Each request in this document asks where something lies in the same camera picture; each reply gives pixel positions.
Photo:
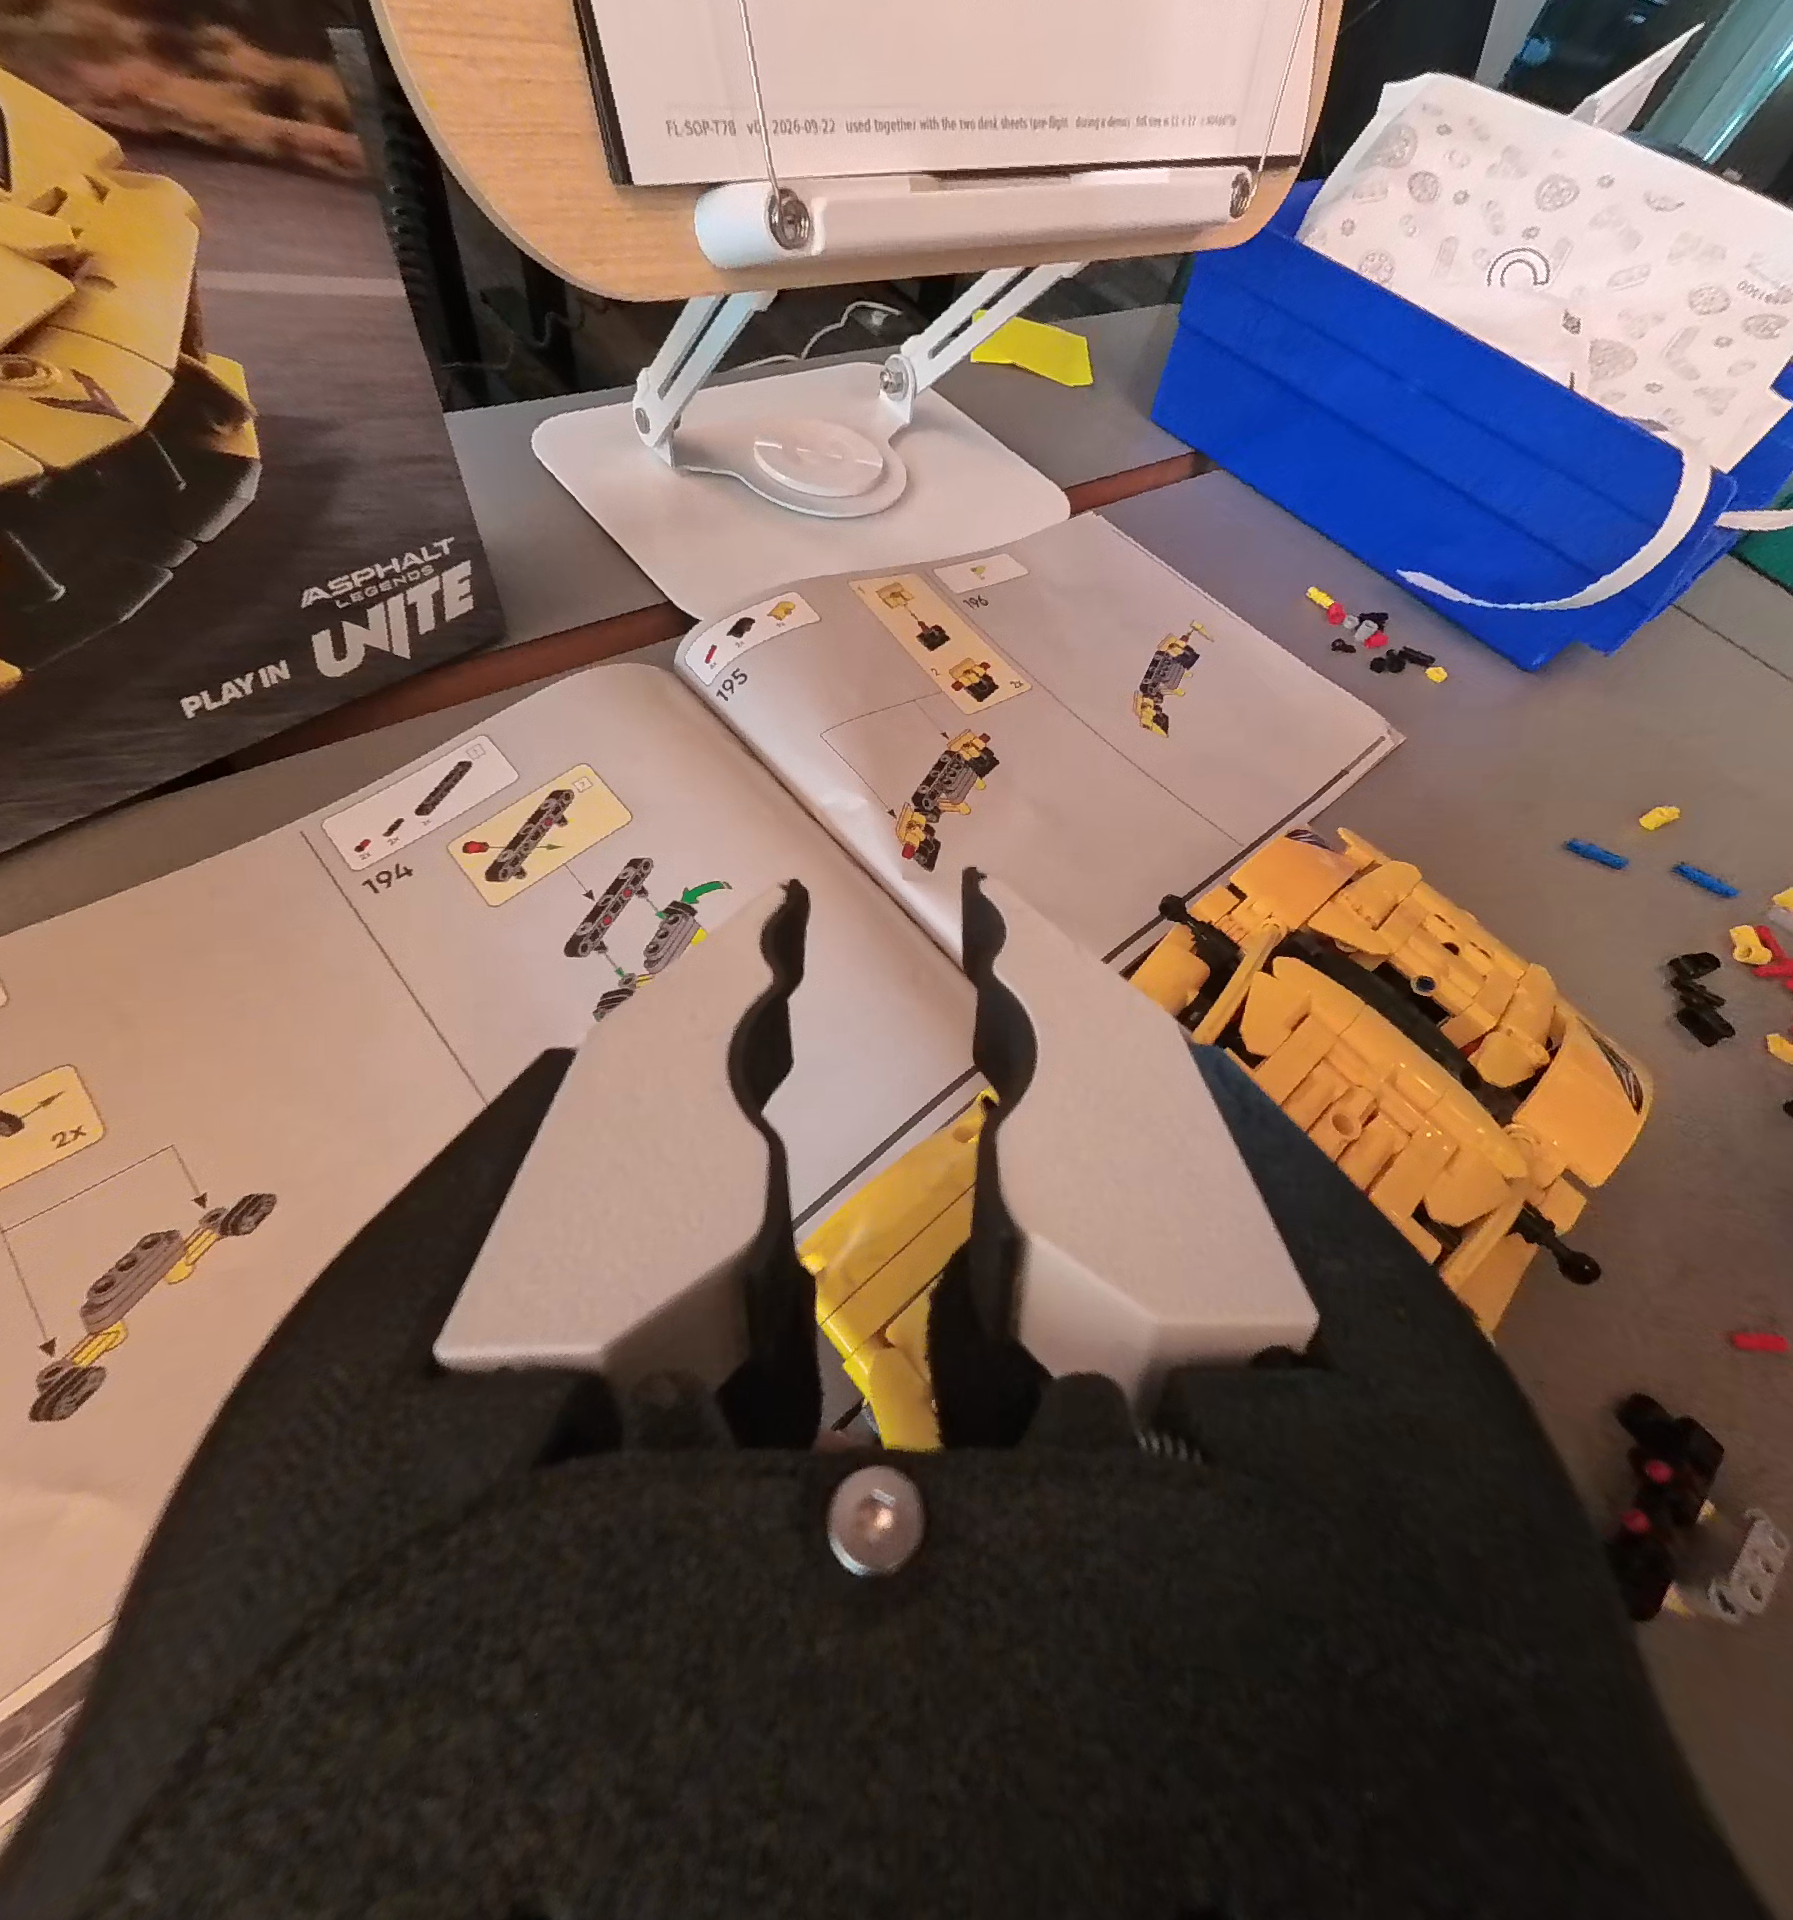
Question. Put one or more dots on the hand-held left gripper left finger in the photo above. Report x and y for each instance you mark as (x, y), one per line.
(625, 1199)

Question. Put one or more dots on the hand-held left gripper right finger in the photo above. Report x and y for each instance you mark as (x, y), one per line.
(1151, 1199)

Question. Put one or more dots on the yellow toy brick car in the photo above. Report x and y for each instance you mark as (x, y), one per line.
(1376, 1049)

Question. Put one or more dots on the black brick beam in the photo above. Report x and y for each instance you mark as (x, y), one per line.
(1661, 1485)

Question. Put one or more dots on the grey brick beam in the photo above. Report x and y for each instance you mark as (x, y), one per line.
(1747, 1567)

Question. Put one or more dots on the grey desk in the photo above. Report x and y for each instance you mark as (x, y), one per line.
(1510, 751)

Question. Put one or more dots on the open instruction booklet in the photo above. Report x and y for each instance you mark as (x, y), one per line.
(311, 1020)

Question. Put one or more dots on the blue plastic bin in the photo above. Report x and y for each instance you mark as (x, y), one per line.
(1361, 406)

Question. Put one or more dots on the yellow tape strip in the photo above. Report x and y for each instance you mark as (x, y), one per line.
(1040, 354)

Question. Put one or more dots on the toy car box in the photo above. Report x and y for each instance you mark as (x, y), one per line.
(161, 449)

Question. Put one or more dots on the patterned paper bag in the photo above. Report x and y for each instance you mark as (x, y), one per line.
(1557, 239)

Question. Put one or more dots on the wooden book stand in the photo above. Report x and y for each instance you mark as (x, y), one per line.
(505, 136)

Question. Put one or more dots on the printed instruction sheet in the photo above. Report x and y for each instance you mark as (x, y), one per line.
(957, 75)

